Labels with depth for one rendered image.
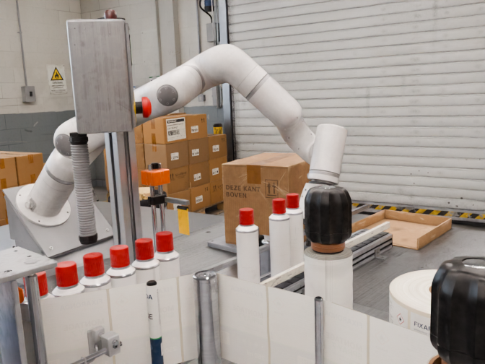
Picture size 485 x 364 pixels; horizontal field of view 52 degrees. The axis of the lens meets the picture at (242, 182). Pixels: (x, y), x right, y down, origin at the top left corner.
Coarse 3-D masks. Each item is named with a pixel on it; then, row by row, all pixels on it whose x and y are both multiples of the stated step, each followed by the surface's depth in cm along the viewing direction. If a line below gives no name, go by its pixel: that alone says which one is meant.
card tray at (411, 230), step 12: (372, 216) 189; (384, 216) 196; (396, 216) 193; (408, 216) 190; (420, 216) 187; (432, 216) 184; (360, 228) 182; (396, 228) 182; (408, 228) 181; (420, 228) 181; (432, 228) 180; (444, 228) 174; (396, 240) 167; (408, 240) 167; (420, 240) 159
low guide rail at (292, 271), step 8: (384, 224) 158; (368, 232) 150; (376, 232) 154; (352, 240) 143; (360, 240) 147; (304, 264) 125; (288, 272) 120; (296, 272) 123; (264, 280) 115; (272, 280) 116; (280, 280) 118
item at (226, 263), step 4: (356, 208) 161; (360, 208) 161; (364, 208) 163; (352, 212) 157; (356, 212) 159; (304, 232) 138; (268, 244) 127; (260, 248) 124; (264, 248) 125; (268, 248) 126; (260, 252) 124; (236, 256) 118; (228, 260) 116; (232, 260) 116; (236, 260) 117; (216, 264) 113; (220, 264) 113; (224, 264) 114; (228, 264) 115; (232, 264) 116; (208, 268) 111; (212, 268) 111; (216, 268) 112; (220, 268) 113; (224, 268) 114
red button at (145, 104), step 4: (144, 100) 89; (148, 100) 89; (136, 104) 89; (140, 104) 89; (144, 104) 88; (148, 104) 89; (136, 108) 89; (140, 108) 89; (144, 108) 89; (148, 108) 89; (136, 112) 89; (140, 112) 90; (144, 112) 89; (148, 112) 89; (144, 116) 90; (148, 116) 90
